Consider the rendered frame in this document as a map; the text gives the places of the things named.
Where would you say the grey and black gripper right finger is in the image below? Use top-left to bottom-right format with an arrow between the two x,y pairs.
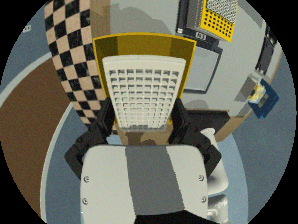
171,98 -> 222,179

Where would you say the blue open-top bin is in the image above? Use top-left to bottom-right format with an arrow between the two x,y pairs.
248,78 -> 280,119

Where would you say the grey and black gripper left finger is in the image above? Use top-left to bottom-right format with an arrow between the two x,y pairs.
64,97 -> 115,181

